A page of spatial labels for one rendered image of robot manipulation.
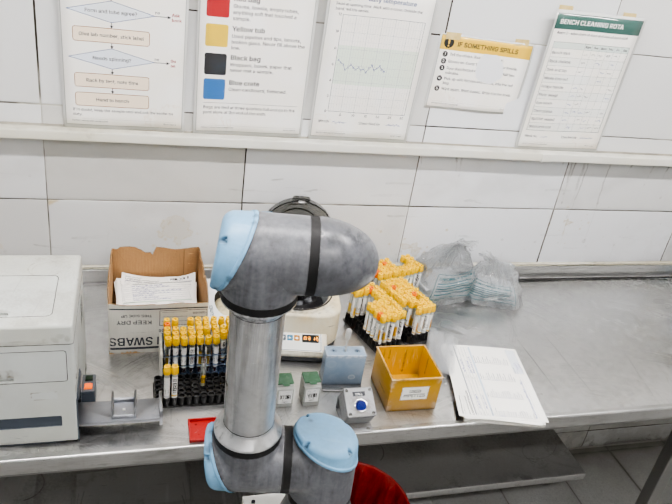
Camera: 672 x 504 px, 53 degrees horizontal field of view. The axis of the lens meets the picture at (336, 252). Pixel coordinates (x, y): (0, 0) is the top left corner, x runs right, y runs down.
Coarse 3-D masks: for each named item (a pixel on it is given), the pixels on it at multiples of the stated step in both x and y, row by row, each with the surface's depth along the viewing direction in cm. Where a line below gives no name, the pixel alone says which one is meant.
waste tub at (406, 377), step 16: (384, 352) 171; (400, 352) 172; (416, 352) 174; (384, 368) 164; (400, 368) 175; (416, 368) 176; (432, 368) 168; (384, 384) 164; (400, 384) 160; (416, 384) 162; (432, 384) 163; (384, 400) 164; (400, 400) 163; (416, 400) 164; (432, 400) 166
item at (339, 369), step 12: (324, 348) 167; (336, 348) 167; (348, 348) 167; (360, 348) 168; (324, 360) 166; (336, 360) 165; (348, 360) 165; (360, 360) 166; (324, 372) 166; (336, 372) 167; (348, 372) 167; (360, 372) 168; (324, 384) 168; (336, 384) 169; (348, 384) 169; (360, 384) 170
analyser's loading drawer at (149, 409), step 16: (112, 400) 144; (128, 400) 148; (144, 400) 150; (160, 400) 148; (80, 416) 143; (96, 416) 144; (112, 416) 143; (128, 416) 144; (144, 416) 146; (160, 416) 146
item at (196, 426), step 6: (192, 420) 151; (198, 420) 152; (204, 420) 152; (210, 420) 153; (192, 426) 150; (198, 426) 150; (204, 426) 151; (192, 432) 149; (198, 432) 149; (204, 432) 149; (192, 438) 147; (198, 438) 147; (204, 438) 147
